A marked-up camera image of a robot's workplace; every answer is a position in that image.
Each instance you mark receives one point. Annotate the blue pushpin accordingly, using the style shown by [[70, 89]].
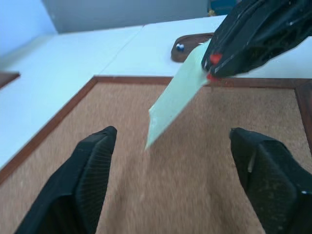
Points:
[[180, 47]]

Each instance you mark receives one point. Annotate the teal object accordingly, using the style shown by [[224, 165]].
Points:
[[221, 7]]

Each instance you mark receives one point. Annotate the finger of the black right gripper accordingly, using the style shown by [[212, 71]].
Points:
[[258, 53], [256, 19]]

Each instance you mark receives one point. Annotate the green paper note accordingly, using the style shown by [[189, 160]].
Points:
[[175, 97]]

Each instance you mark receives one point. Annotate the red pushpin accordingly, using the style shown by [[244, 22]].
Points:
[[215, 58]]

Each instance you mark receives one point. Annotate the grey panel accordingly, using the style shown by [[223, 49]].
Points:
[[122, 14]]

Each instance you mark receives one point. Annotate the brown wooden board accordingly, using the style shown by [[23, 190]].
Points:
[[7, 79]]

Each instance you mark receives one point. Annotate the cork board with wooden frame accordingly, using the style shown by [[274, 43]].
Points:
[[170, 185]]

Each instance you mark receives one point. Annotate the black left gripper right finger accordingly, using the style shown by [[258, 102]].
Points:
[[275, 185]]

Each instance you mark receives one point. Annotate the brown wooden tray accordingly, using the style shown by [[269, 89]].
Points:
[[192, 41]]

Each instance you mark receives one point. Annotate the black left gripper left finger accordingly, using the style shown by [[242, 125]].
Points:
[[73, 185]]

